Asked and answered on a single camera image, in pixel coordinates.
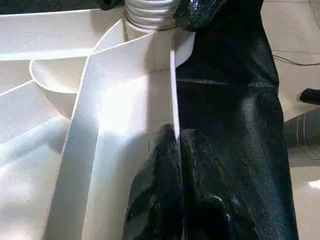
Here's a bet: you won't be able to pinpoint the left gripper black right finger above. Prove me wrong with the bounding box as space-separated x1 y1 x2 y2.
179 128 253 240

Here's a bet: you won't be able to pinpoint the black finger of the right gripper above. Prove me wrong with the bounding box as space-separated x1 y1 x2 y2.
172 0 227 33

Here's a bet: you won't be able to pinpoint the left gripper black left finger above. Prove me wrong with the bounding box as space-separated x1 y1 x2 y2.
121 123 185 240

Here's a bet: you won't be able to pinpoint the white plastic table leg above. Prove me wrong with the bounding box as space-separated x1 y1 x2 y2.
123 0 180 33

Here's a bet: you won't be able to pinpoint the white plastic table top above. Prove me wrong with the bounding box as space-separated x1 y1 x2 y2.
0 8 196 240

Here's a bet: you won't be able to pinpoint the black work mat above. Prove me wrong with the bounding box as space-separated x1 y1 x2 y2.
0 0 300 240

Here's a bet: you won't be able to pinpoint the thin black floor cables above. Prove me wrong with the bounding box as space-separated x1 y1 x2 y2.
271 52 320 67

